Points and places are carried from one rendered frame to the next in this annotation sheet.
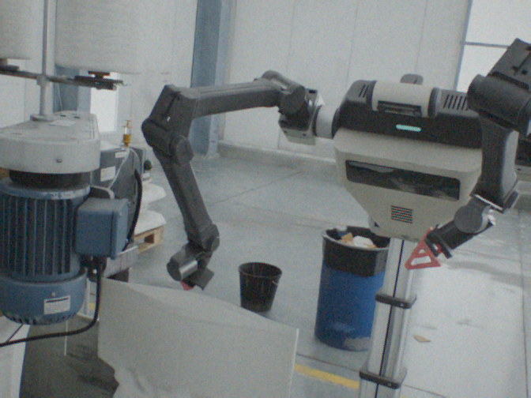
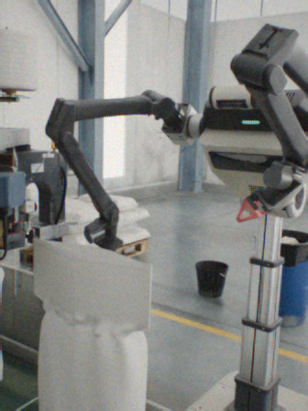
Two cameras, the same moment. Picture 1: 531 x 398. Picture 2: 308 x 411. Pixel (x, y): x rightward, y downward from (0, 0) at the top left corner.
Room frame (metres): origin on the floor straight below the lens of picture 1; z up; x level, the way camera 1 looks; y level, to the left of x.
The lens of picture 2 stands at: (-0.06, -0.39, 1.44)
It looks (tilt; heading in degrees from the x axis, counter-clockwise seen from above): 11 degrees down; 14
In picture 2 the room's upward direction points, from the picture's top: 2 degrees clockwise
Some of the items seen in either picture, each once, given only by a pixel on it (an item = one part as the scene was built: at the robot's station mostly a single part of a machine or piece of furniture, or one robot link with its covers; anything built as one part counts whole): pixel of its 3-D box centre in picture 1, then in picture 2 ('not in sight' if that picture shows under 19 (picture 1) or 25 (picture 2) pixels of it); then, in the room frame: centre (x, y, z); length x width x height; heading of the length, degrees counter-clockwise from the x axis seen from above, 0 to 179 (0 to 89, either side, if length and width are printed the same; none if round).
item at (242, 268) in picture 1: (257, 287); (211, 279); (3.78, -0.02, 0.13); 0.30 x 0.30 x 0.26
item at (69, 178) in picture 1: (46, 173); not in sight; (1.03, 0.39, 1.35); 0.12 x 0.12 x 0.04
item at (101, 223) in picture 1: (103, 232); (5, 194); (1.04, 0.29, 1.25); 0.10 x 0.08 x 0.12; 4
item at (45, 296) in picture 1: (43, 249); not in sight; (1.03, 0.39, 1.21); 0.15 x 0.15 x 0.25
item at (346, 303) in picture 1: (353, 287); (281, 276); (3.46, -0.59, 0.32); 0.51 x 0.48 x 0.65; 159
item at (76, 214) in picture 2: not in sight; (84, 212); (4.15, 1.31, 0.56); 0.66 x 0.42 x 0.15; 159
